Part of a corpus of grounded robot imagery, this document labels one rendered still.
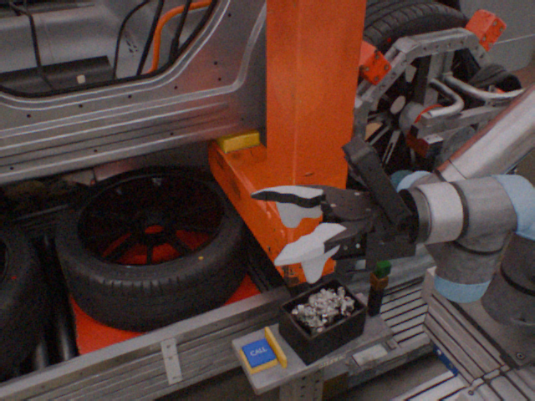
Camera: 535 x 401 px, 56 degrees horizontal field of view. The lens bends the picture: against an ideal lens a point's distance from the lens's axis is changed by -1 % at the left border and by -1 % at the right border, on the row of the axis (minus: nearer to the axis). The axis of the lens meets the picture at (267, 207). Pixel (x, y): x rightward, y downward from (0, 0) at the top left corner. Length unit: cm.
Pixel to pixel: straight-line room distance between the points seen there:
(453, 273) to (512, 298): 36
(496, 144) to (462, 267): 19
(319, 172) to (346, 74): 25
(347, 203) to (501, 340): 57
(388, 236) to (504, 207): 15
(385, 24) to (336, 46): 42
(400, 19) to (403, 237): 99
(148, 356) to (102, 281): 26
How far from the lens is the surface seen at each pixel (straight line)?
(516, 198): 70
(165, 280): 159
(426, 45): 154
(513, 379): 116
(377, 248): 63
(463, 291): 77
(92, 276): 165
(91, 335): 181
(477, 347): 123
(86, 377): 163
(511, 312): 111
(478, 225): 68
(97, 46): 233
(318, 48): 113
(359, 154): 58
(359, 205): 62
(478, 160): 82
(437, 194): 65
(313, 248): 55
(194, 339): 164
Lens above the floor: 162
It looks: 38 degrees down
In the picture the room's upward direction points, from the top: straight up
